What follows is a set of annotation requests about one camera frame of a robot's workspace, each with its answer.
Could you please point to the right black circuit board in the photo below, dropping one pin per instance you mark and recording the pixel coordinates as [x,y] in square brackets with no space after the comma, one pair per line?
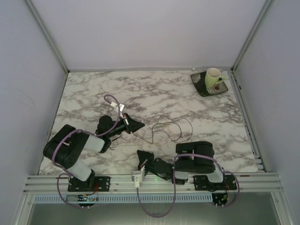
[220,200]

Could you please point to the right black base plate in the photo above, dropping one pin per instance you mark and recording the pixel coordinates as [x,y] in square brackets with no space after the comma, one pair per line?
[201,183]

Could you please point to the light green mug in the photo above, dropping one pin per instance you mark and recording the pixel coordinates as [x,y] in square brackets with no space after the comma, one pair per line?
[213,76]

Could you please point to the aluminium front rail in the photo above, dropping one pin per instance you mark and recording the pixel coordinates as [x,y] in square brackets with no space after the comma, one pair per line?
[123,184]

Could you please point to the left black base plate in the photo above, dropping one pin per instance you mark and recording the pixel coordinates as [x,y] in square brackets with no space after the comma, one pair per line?
[96,183]

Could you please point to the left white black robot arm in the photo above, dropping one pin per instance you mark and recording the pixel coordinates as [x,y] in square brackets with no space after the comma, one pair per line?
[65,147]

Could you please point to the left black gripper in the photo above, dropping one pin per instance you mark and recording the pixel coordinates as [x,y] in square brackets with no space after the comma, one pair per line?
[131,125]

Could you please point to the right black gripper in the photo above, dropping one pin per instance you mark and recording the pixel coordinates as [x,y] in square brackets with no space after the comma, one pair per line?
[143,156]

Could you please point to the left green circuit board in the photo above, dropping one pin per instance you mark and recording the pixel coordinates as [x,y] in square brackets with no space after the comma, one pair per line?
[87,198]

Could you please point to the aluminium frame post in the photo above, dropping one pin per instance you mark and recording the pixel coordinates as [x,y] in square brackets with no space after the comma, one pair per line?
[46,33]
[252,34]

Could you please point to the right aluminium frame post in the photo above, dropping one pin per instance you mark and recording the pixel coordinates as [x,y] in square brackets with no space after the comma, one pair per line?
[252,34]

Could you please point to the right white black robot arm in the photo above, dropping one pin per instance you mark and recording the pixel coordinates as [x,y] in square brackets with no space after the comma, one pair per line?
[191,157]

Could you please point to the left aluminium frame post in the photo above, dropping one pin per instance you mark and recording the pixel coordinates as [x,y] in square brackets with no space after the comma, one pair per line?
[46,33]

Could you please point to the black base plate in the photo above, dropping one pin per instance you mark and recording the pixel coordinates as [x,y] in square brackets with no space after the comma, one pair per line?
[201,183]
[96,183]

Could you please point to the blue slotted cable duct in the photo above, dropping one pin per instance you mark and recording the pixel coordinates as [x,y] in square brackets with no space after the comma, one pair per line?
[145,198]

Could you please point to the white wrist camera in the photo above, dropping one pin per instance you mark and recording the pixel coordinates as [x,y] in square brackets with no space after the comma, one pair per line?
[117,107]
[138,176]

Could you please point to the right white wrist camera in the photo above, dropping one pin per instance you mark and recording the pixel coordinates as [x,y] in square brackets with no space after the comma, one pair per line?
[138,176]

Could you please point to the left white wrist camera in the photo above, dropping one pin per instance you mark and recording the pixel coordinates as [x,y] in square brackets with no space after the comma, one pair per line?
[117,107]

